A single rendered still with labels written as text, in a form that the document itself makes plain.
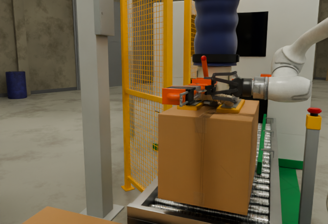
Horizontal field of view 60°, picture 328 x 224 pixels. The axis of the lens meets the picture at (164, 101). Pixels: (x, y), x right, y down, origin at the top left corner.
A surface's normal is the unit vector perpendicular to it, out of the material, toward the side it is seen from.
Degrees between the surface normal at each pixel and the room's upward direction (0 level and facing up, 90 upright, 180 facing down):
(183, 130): 89
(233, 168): 89
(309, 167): 90
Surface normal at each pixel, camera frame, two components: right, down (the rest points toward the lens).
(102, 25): 0.94, 0.06
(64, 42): 0.70, 0.11
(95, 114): -0.35, 0.15
